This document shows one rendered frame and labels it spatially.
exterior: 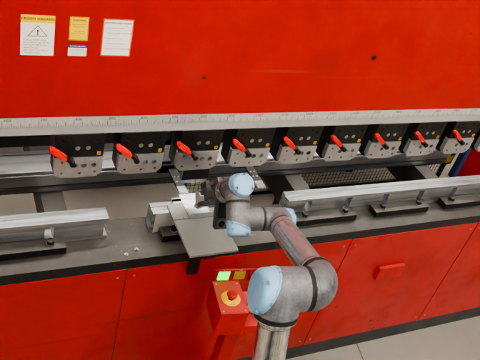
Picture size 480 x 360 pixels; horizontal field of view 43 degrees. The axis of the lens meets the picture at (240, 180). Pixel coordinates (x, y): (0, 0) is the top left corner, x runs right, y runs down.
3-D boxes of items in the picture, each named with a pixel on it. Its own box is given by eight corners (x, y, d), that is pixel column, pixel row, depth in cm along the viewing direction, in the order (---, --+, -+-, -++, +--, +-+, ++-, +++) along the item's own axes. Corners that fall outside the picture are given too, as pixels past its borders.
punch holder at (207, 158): (174, 171, 207) (182, 131, 197) (167, 156, 212) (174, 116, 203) (214, 168, 213) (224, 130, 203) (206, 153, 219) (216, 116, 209)
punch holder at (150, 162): (116, 175, 198) (122, 133, 188) (110, 158, 204) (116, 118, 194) (160, 172, 204) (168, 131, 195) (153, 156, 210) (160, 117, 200)
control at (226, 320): (214, 336, 221) (224, 303, 210) (205, 301, 232) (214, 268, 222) (265, 332, 227) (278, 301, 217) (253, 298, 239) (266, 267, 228)
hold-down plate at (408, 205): (373, 218, 263) (376, 212, 261) (367, 209, 267) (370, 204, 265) (427, 211, 276) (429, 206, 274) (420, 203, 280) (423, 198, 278)
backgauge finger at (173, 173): (168, 198, 224) (170, 188, 221) (148, 156, 242) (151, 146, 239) (198, 196, 229) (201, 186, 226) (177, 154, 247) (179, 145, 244)
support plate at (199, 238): (189, 258, 202) (189, 256, 201) (166, 206, 220) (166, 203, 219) (238, 251, 210) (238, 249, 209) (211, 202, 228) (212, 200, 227)
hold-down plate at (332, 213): (294, 226, 246) (296, 221, 244) (288, 218, 249) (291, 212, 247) (355, 220, 259) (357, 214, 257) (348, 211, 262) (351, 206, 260)
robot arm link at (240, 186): (233, 198, 181) (232, 170, 183) (218, 203, 191) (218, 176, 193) (256, 198, 185) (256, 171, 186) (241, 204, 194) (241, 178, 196)
